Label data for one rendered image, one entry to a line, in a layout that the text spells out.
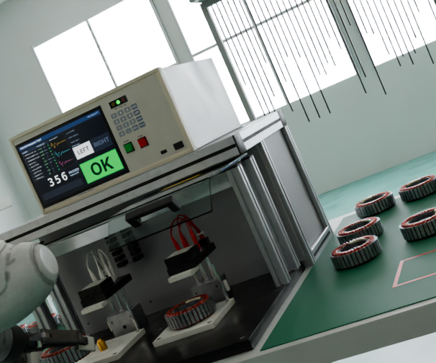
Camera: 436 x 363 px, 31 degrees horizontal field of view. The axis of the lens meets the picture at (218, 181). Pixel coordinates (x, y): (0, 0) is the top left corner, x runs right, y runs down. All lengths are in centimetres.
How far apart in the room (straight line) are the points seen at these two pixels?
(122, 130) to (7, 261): 59
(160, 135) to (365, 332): 70
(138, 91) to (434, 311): 84
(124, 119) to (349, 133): 637
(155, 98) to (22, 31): 754
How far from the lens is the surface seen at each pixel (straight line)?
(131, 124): 182
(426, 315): 135
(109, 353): 180
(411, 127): 803
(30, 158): 196
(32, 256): 134
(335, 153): 816
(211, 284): 184
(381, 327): 137
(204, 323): 167
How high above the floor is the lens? 116
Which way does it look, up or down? 4 degrees down
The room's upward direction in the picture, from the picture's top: 24 degrees counter-clockwise
